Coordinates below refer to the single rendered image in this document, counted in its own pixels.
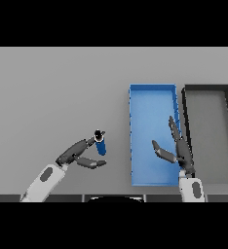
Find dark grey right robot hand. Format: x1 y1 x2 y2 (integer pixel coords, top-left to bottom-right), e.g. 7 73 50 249
151 115 196 178

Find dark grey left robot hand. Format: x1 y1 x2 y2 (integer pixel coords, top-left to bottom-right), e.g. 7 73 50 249
55 130 107 170

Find blue pipe with dark end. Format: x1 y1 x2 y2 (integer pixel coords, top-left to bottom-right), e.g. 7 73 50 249
93 128 107 157

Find dark grey rectangular bin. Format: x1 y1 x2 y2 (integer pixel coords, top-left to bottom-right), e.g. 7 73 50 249
181 84 228 187

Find blue rectangular bin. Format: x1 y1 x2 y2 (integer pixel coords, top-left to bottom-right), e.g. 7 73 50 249
129 84 183 188

